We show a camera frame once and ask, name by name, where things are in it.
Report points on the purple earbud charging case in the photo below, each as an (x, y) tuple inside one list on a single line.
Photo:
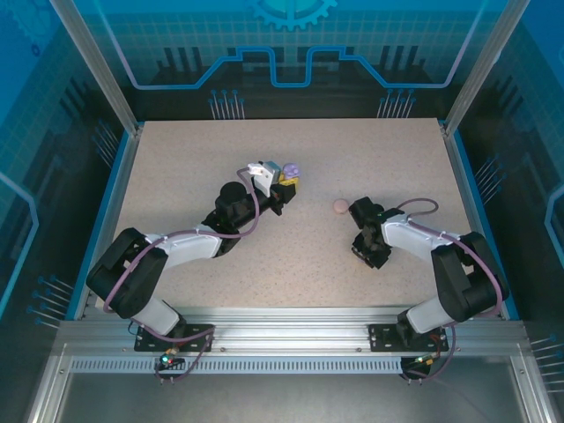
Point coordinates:
[(291, 169)]

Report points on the pink earbud charging case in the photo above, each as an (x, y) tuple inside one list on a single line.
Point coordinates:
[(341, 207)]

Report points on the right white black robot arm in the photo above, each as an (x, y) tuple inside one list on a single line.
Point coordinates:
[(410, 238)]

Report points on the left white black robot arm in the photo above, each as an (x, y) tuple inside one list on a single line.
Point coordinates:
[(189, 247)]

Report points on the blue table edge trim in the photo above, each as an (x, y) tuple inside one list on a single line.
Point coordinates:
[(107, 207), (477, 207)]

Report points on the small connector with LED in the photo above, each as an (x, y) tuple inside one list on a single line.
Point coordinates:
[(423, 361), (166, 360)]

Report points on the grey sheet metal panel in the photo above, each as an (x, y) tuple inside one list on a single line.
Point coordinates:
[(282, 401)]

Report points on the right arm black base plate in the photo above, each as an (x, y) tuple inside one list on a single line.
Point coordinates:
[(381, 339)]

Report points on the aluminium table side rail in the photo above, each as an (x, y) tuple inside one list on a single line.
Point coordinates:
[(117, 207), (467, 207)]

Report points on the wide aluminium mounting rail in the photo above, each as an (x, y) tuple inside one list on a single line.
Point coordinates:
[(286, 326)]

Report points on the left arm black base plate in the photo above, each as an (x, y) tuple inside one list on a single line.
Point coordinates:
[(196, 329)]

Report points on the aluminium frame post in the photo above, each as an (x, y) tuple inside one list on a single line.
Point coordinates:
[(97, 66), (480, 66)]

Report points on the aluminium lower frame rail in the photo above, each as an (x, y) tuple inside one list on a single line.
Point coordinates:
[(46, 388), (533, 392)]

